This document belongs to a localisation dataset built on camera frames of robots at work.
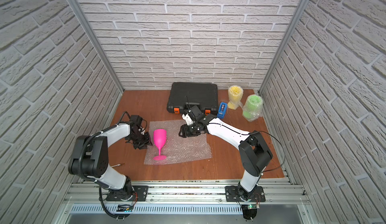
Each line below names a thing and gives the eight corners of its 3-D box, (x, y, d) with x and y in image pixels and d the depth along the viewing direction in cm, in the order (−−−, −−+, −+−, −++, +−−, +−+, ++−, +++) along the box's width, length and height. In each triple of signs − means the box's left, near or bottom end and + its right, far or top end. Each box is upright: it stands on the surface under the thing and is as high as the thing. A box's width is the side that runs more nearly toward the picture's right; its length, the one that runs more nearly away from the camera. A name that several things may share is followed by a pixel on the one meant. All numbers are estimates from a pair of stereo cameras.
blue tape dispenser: (216, 117, 106) (217, 113, 102) (218, 105, 113) (219, 101, 109) (225, 119, 105) (226, 115, 101) (226, 106, 112) (227, 102, 108)
